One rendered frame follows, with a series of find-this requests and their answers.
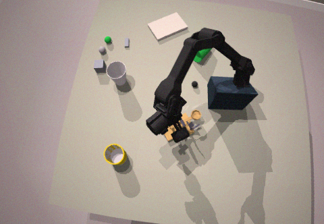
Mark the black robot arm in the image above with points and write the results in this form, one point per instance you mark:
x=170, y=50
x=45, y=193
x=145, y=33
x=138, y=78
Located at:
x=169, y=90

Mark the white ball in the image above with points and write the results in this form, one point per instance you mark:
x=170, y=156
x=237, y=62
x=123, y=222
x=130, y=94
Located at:
x=102, y=49

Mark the green cup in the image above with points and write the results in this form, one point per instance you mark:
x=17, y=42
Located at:
x=201, y=54

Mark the green ball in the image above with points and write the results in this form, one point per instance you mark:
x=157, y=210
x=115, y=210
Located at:
x=107, y=39

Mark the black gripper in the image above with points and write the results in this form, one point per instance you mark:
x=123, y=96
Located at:
x=180, y=133

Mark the cream flat rectangular slab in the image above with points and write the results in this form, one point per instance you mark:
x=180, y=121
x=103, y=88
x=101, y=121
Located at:
x=167, y=26

